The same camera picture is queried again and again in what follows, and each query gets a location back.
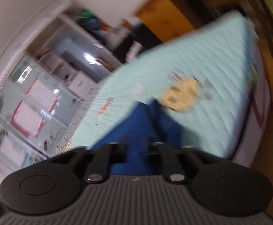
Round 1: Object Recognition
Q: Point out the sliding glass wardrobe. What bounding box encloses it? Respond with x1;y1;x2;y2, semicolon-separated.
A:
0;53;82;171

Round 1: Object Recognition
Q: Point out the blue knit sweater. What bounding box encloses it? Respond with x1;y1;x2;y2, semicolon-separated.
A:
91;99;183;175

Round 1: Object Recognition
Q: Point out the wooden desk with drawers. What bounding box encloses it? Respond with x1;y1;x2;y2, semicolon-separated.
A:
135;0;245;43

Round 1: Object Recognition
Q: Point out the black sofa chair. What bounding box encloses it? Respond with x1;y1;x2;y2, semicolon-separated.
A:
113;24;162;64

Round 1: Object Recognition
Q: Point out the white drawer cabinet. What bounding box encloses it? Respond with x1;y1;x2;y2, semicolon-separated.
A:
68;71;98;101

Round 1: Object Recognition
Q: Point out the mint bee-print quilt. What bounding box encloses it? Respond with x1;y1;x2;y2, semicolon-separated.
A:
72;11;256;158

